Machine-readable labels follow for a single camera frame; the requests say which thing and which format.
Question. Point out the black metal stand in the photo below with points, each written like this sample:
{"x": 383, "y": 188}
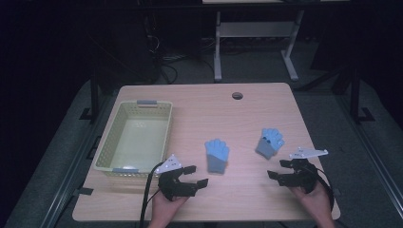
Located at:
{"x": 94, "y": 98}
{"x": 355, "y": 95}

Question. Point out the person's left hand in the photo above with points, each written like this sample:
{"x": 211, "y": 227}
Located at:
{"x": 163, "y": 210}

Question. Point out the blue and grey knitted glove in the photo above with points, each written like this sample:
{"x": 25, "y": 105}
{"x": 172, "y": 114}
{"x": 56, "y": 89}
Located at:
{"x": 217, "y": 155}
{"x": 269, "y": 142}

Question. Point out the pale yellow plastic basket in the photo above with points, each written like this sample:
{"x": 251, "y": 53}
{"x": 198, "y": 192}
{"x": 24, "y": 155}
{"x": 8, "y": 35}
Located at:
{"x": 139, "y": 139}

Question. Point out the white metal frame table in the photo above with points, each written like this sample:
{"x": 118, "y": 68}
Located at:
{"x": 253, "y": 29}

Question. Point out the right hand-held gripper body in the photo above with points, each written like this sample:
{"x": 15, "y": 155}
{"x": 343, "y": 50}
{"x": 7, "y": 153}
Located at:
{"x": 304, "y": 177}

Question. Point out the aluminium floor rail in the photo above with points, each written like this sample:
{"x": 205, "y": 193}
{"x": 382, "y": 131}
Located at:
{"x": 68, "y": 177}
{"x": 374, "y": 164}

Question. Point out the person's right hand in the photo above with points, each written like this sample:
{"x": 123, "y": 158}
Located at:
{"x": 316, "y": 205}

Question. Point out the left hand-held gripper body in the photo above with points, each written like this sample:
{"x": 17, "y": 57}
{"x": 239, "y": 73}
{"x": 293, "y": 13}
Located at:
{"x": 173, "y": 186}

